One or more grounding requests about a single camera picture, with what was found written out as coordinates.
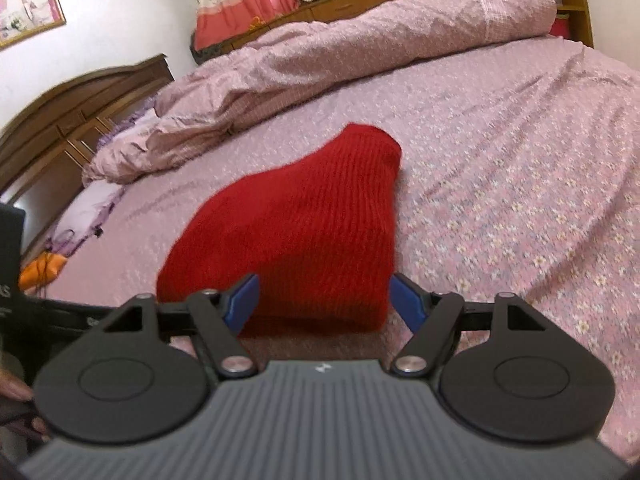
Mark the dark wooden headboard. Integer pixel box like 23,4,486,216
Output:
0,54,176,261

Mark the pink floral quilt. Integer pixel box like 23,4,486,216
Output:
82,0,559,186

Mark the red knit cardigan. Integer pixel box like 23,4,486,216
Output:
156,122,404,334

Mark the pink and cream curtain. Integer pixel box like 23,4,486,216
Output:
192,0,436,54

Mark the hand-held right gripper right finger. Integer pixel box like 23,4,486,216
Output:
389,272,549,379

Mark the framed wall photo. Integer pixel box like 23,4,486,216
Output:
0,0,67,51

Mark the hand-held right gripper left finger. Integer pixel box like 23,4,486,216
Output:
87,272,262,379

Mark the orange cloth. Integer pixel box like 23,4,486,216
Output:
19,250,69,292

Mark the pink floral bed sheet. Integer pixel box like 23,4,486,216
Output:
42,40,640,461

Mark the person's left hand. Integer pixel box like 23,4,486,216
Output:
0,369,52,442

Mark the purple ruffled pillow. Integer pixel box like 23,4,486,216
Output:
50,107,162,257

